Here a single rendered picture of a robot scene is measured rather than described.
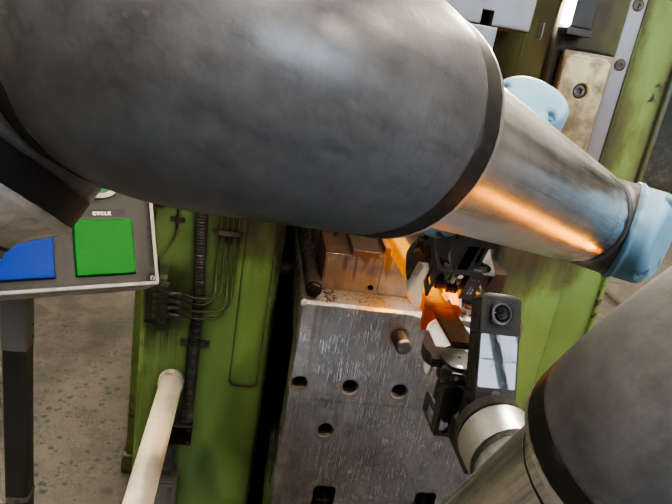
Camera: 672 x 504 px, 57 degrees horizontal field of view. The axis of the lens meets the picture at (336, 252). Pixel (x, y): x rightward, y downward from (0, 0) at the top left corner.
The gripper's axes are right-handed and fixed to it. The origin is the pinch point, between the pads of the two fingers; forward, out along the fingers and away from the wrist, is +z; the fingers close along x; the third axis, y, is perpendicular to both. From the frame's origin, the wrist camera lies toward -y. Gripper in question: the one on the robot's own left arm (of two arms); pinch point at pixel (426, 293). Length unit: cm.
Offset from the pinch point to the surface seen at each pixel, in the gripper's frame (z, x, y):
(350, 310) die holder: 14.0, -7.8, -5.8
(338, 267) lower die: 12.7, -10.0, -13.4
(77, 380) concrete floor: 147, -79, -59
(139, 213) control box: -0.8, -40.5, -7.8
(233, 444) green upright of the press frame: 61, -23, -2
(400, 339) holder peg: 14.6, 0.4, -1.6
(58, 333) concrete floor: 163, -96, -87
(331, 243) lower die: 12.8, -11.1, -18.6
